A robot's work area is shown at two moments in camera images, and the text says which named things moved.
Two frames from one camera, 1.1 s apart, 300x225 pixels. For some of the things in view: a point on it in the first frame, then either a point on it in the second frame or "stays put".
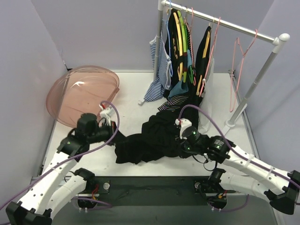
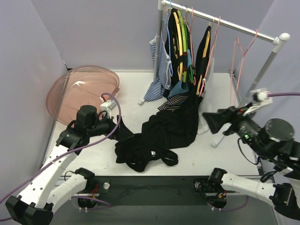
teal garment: x=179 y=88 stays put
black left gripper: x=112 y=132 -> x=118 y=127
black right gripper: x=183 y=144 -> x=229 y=120
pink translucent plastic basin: x=79 y=90 stays put
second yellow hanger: x=204 y=55 stays put
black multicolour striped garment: x=173 y=103 stays put
